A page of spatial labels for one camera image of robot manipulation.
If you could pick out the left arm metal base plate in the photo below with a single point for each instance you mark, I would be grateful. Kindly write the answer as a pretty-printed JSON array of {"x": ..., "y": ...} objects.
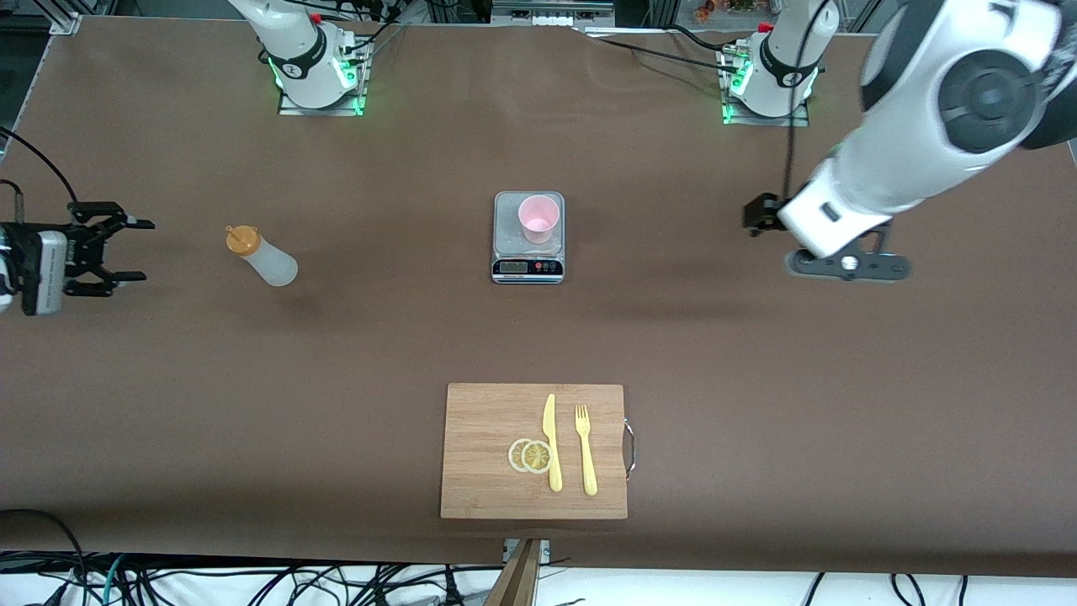
[{"x": 791, "y": 120}]

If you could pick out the metal table bracket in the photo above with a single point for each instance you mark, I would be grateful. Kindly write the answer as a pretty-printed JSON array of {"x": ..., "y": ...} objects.
[{"x": 545, "y": 551}]

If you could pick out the wooden post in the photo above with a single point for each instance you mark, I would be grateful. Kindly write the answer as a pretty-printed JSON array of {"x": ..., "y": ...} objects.
[{"x": 517, "y": 581}]

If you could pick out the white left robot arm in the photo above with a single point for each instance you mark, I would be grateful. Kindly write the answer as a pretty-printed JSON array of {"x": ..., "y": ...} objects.
[{"x": 892, "y": 160}]

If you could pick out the white power strip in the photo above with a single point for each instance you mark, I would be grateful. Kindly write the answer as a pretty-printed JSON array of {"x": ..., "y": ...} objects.
[{"x": 564, "y": 17}]

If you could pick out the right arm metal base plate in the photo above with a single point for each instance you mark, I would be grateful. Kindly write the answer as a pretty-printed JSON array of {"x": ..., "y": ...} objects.
[{"x": 324, "y": 110}]

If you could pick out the translucent sauce bottle orange cap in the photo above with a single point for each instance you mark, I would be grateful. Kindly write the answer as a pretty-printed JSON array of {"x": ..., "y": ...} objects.
[{"x": 265, "y": 261}]

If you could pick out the lemon slice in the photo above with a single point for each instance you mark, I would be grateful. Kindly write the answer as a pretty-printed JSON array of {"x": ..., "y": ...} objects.
[
  {"x": 537, "y": 457},
  {"x": 514, "y": 455}
]

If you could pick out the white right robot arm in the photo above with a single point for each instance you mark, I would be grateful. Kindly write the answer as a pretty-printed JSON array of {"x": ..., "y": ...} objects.
[{"x": 294, "y": 42}]

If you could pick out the silver digital kitchen scale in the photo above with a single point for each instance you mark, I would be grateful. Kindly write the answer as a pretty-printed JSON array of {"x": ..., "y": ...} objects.
[{"x": 505, "y": 220}]

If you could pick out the pink plastic cup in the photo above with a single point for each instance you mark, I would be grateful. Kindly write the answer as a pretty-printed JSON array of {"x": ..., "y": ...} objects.
[{"x": 538, "y": 220}]

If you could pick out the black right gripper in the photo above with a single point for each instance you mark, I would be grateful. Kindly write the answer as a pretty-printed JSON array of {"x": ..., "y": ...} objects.
[{"x": 82, "y": 252}]

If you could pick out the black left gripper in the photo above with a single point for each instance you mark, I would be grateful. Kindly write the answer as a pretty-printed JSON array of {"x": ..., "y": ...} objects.
[{"x": 764, "y": 212}]

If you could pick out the yellow plastic knife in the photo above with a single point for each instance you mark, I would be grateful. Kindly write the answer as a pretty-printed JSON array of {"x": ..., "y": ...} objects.
[{"x": 553, "y": 454}]

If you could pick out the yellow plastic fork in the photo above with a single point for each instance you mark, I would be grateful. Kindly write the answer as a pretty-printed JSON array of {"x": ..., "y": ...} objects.
[{"x": 587, "y": 463}]

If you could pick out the wooden cutting board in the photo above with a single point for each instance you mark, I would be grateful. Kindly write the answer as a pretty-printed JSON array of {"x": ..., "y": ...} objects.
[{"x": 480, "y": 454}]

